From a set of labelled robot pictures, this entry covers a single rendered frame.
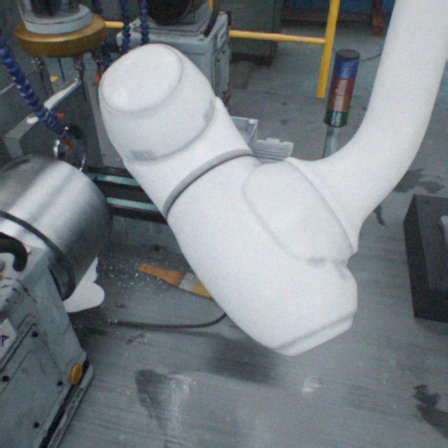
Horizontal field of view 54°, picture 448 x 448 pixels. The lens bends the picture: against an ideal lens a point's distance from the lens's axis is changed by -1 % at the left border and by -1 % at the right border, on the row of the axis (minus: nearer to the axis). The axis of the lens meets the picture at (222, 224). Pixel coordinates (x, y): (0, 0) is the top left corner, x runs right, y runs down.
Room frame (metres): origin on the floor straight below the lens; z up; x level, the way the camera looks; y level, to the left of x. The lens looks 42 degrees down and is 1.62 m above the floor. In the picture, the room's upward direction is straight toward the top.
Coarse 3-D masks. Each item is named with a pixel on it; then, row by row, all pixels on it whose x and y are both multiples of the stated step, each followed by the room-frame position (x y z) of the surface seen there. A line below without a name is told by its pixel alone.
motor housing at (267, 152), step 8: (256, 144) 0.83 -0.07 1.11; (264, 144) 0.83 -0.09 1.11; (272, 144) 0.83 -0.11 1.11; (280, 144) 0.83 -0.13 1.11; (288, 144) 0.84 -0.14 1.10; (256, 152) 0.80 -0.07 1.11; (264, 152) 0.80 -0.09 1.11; (272, 152) 0.80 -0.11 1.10; (280, 152) 0.80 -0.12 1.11; (288, 152) 0.80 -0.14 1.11; (264, 160) 0.78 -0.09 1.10; (272, 160) 0.78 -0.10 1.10; (280, 160) 0.78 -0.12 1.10
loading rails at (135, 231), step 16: (112, 176) 0.97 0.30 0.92; (128, 176) 0.97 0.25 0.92; (112, 192) 0.95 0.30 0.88; (128, 192) 0.94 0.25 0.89; (144, 192) 0.92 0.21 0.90; (112, 208) 0.84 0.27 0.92; (128, 208) 0.83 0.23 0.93; (144, 208) 0.83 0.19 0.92; (128, 224) 0.83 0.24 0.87; (144, 224) 0.82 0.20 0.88; (160, 224) 0.81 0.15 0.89; (112, 240) 0.84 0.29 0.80; (128, 240) 0.83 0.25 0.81; (144, 240) 0.82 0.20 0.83; (160, 240) 0.81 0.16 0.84; (176, 240) 0.80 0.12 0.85; (160, 256) 0.77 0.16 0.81
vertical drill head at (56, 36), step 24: (48, 0) 0.88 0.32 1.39; (72, 0) 0.91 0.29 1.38; (24, 24) 0.92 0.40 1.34; (48, 24) 0.86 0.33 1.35; (72, 24) 0.87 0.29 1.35; (96, 24) 0.92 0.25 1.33; (24, 48) 0.85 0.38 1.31; (48, 48) 0.83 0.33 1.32; (72, 48) 0.84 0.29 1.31; (96, 48) 0.89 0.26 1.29
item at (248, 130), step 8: (232, 120) 0.88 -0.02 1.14; (240, 120) 0.88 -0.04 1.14; (248, 120) 0.87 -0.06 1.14; (256, 120) 0.87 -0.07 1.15; (240, 128) 0.88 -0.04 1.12; (248, 128) 0.86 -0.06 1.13; (256, 128) 0.85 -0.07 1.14; (248, 136) 0.85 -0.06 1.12; (256, 136) 0.86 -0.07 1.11; (248, 144) 0.78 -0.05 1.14
